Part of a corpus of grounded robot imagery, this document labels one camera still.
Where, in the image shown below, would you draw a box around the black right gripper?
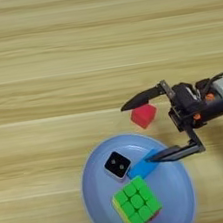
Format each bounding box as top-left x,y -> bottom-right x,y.
117,71 -> 223,168

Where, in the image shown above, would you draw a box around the red block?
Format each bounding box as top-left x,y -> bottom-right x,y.
128,102 -> 160,132

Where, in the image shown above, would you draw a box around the blue rectangular block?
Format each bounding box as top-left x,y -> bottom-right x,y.
124,148 -> 165,182

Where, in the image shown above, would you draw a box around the black cube with white base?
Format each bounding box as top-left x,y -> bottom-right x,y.
102,148 -> 135,183

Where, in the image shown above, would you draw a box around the green-faced Rubik's cube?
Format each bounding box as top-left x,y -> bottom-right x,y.
109,172 -> 166,223

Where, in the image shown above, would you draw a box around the black box with white label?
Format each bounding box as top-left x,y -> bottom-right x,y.
170,80 -> 202,115

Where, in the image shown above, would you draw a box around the blue round plate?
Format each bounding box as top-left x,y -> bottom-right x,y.
75,125 -> 199,223

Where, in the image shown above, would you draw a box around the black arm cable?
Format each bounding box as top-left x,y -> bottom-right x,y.
201,71 -> 223,92

